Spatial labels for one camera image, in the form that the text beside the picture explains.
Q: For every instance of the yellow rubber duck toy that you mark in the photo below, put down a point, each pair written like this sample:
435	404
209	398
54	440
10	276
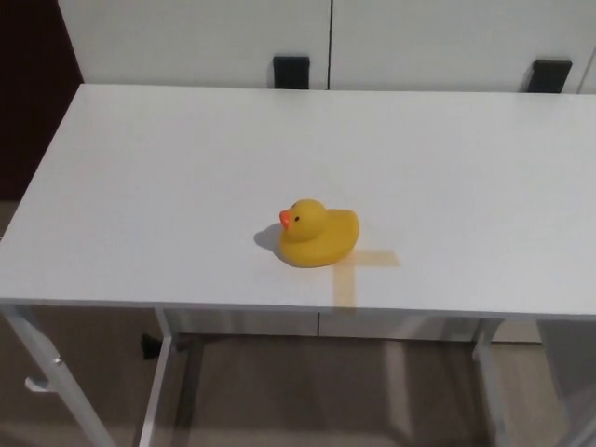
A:
316	237

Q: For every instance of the white slanted desk leg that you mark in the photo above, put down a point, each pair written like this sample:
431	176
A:
491	379
158	384

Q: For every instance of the white desk leg with hook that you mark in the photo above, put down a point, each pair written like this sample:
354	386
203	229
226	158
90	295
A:
53	375

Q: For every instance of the grey blurred desk leg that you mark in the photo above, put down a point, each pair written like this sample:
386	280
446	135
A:
561	363

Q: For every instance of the long beige tape strip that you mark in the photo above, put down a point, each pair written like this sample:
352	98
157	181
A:
345	288

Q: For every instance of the short beige tape strip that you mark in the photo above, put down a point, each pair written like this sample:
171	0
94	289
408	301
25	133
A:
379	259

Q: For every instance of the small black floor object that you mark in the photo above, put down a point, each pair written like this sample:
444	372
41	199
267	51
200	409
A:
151	347

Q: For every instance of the white cabinet door panel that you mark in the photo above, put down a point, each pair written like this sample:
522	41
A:
195	42
447	42

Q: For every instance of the white metal hook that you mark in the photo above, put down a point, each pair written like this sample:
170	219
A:
36	385

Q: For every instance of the black cabinet bracket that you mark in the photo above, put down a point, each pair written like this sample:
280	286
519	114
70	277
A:
291	73
549	77

